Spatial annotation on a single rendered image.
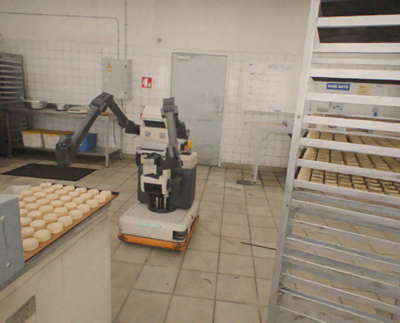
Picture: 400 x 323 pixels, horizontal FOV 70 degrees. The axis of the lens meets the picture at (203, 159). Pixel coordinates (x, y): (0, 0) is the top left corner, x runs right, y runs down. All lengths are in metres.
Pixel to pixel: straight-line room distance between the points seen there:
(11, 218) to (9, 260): 0.08
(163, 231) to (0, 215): 1.98
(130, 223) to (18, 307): 1.65
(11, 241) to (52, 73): 5.72
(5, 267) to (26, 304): 0.43
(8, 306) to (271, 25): 5.12
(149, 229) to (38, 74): 4.57
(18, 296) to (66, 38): 5.46
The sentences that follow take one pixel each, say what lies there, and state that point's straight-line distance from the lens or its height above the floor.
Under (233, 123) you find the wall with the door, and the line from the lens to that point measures 5.33.
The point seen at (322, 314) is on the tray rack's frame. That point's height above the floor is 0.15.
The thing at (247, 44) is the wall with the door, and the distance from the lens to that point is 5.36.
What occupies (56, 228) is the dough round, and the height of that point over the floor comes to 0.92.
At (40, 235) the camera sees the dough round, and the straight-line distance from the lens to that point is 1.07.
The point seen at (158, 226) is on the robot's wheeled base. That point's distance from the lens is 2.53.
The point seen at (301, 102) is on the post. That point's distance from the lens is 1.19.
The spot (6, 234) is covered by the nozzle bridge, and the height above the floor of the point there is 1.11.
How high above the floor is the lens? 1.41
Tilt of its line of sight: 14 degrees down
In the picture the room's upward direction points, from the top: 4 degrees clockwise
